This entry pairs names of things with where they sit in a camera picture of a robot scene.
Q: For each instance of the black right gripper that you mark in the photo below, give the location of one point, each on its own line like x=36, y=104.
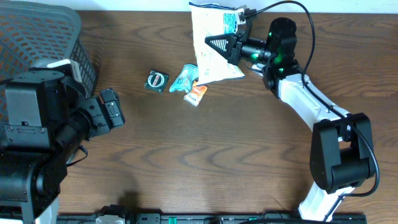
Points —
x=231, y=49

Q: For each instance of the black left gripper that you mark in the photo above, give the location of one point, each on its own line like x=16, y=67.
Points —
x=101, y=113

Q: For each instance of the white blue snack bag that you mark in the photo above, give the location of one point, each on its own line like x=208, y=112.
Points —
x=209, y=20

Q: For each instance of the teal snack packet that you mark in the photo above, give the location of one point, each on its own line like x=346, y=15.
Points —
x=185, y=79

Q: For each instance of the orange white tissue pack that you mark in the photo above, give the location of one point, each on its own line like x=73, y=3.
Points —
x=196, y=94

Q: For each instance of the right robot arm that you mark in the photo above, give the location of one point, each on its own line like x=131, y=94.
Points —
x=342, y=160

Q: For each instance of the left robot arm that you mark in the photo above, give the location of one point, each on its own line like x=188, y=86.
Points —
x=50, y=116

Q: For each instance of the grey plastic mesh basket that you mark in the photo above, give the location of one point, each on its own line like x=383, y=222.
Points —
x=32, y=32

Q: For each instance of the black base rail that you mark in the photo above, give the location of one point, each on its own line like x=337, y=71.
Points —
x=118, y=214

